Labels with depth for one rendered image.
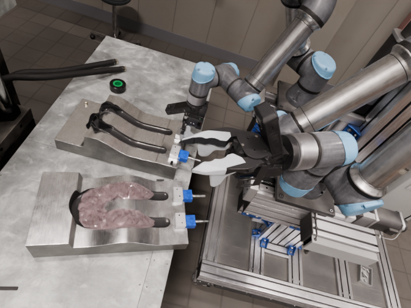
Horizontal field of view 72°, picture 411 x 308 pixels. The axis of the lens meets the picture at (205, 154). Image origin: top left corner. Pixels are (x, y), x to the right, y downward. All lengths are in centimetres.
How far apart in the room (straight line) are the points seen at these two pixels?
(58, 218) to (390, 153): 96
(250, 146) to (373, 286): 182
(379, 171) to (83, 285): 93
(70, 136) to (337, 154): 101
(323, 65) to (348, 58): 227
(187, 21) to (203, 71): 243
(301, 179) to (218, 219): 122
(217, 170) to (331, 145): 25
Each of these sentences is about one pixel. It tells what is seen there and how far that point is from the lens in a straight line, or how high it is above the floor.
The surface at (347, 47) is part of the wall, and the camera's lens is 353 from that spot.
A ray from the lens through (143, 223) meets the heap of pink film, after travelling 102.
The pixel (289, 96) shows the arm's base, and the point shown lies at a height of 106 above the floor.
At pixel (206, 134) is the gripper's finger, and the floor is 146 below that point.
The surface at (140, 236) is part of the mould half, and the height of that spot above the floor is 88.
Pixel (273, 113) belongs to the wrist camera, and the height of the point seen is 155.
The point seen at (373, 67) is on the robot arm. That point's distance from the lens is 77.
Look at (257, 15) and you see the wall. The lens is 328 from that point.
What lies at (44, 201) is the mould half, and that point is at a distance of 107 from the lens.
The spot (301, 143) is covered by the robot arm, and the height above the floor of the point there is 147.
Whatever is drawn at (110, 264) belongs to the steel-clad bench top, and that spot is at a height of 80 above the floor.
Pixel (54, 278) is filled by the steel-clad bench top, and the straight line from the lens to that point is 108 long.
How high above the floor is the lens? 183
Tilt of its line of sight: 50 degrees down
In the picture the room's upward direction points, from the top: 21 degrees clockwise
